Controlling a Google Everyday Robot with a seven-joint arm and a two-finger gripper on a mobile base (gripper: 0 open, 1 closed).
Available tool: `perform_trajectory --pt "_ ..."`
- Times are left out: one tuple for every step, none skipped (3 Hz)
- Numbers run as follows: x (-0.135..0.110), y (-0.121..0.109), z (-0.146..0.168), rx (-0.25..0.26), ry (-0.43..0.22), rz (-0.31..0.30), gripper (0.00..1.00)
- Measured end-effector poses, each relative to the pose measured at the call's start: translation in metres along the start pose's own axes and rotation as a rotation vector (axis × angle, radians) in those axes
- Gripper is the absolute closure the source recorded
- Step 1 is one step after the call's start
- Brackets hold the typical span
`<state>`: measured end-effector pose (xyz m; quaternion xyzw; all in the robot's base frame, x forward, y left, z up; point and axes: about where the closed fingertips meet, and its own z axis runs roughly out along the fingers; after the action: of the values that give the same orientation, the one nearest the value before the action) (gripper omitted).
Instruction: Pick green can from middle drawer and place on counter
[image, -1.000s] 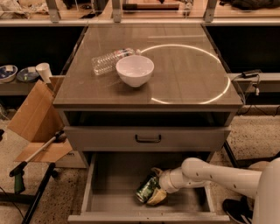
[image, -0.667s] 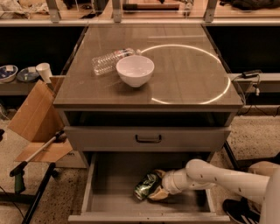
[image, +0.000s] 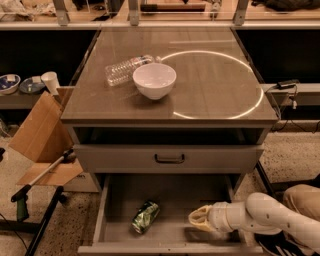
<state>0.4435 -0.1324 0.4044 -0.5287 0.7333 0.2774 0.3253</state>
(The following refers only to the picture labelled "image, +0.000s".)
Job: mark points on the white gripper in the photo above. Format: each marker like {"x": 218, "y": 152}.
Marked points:
{"x": 216, "y": 216}

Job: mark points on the green soda can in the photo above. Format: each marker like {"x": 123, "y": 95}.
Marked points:
{"x": 145, "y": 216}

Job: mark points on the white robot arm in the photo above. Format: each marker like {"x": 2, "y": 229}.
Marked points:
{"x": 259, "y": 213}

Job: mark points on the open middle drawer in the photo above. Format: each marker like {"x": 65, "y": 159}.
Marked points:
{"x": 170, "y": 234}

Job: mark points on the grey drawer cabinet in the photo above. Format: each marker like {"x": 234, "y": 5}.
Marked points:
{"x": 168, "y": 101}

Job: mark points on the black sneaker white stripes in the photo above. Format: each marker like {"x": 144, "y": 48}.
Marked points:
{"x": 277, "y": 245}

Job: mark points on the person's khaki trouser leg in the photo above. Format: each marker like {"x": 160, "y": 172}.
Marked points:
{"x": 304, "y": 199}

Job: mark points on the white ceramic bowl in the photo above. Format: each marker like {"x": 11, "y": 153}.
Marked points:
{"x": 154, "y": 80}

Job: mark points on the clear plastic water bottle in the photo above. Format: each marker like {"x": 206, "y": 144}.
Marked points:
{"x": 117, "y": 74}

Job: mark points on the brown cardboard box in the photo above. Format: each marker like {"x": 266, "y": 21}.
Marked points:
{"x": 41, "y": 138}

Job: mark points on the white paper cup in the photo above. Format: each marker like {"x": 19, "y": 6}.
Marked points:
{"x": 50, "y": 79}

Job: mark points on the blue patterned plate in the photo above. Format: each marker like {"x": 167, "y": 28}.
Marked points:
{"x": 32, "y": 85}

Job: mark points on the blue patterned bowl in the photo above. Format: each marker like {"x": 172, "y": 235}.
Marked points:
{"x": 9, "y": 83}

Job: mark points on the top drawer with black handle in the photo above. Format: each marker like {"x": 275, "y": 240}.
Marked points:
{"x": 164, "y": 159}

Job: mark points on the black stand frame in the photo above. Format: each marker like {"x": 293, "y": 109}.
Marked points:
{"x": 36, "y": 229}

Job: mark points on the black power adapter with cable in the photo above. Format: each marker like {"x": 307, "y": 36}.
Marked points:
{"x": 290, "y": 84}

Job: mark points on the grabber tool with green handle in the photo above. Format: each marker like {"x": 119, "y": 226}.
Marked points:
{"x": 36, "y": 180}

